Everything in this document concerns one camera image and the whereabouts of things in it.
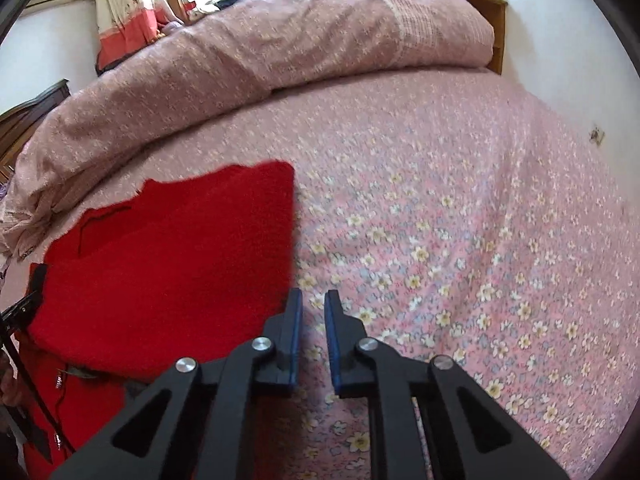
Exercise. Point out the pink floral bed sheet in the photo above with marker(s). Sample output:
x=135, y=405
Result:
x=450, y=210

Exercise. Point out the wooden headboard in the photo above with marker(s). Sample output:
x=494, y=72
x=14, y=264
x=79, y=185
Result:
x=496, y=20

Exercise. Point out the white and red curtain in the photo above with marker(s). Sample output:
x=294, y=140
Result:
x=125, y=10

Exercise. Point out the wall socket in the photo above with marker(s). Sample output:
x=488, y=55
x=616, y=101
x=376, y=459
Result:
x=596, y=135

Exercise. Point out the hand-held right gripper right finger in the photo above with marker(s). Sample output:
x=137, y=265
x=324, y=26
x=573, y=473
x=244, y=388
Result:
x=331, y=342

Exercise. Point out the dark wooden furniture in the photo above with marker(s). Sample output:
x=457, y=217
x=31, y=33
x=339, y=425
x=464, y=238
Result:
x=25, y=120

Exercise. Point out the red knitted garment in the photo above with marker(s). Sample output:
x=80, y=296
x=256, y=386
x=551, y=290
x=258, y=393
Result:
x=170, y=270

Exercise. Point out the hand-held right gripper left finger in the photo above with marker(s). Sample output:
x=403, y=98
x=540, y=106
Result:
x=295, y=321

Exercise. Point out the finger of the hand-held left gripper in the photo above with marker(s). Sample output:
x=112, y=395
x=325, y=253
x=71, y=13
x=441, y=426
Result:
x=37, y=282

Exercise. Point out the pink floral folded quilt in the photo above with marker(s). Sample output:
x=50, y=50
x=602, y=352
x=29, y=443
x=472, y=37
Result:
x=240, y=65

